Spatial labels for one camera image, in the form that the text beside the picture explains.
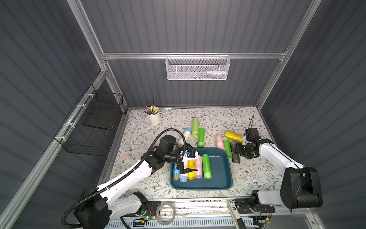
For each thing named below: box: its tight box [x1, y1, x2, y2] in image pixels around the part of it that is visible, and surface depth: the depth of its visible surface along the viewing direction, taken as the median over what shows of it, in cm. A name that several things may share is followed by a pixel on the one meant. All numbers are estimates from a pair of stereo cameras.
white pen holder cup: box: [147, 105, 162, 125], surface depth 108 cm
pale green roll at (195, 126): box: [192, 117, 199, 136], surface depth 104 cm
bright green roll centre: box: [197, 127, 206, 149], surface depth 101 cm
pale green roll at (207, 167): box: [201, 153, 213, 180], surface depth 86 cm
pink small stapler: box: [120, 154, 131, 164], surface depth 91 cm
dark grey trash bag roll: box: [230, 140, 241, 164], surface depth 91 cm
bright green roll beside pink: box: [223, 136, 233, 159], surface depth 96 cm
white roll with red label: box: [183, 127, 193, 141], surface depth 104 cm
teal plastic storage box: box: [206, 147, 234, 190], surface depth 87 cm
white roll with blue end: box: [179, 173, 188, 183], surface depth 82 cm
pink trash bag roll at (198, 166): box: [194, 155, 203, 179], surface depth 86 cm
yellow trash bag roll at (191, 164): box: [186, 159, 196, 180], surface depth 86 cm
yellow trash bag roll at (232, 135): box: [224, 130, 244, 144], surface depth 101 cm
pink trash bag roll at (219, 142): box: [215, 134, 225, 151], surface depth 98 cm
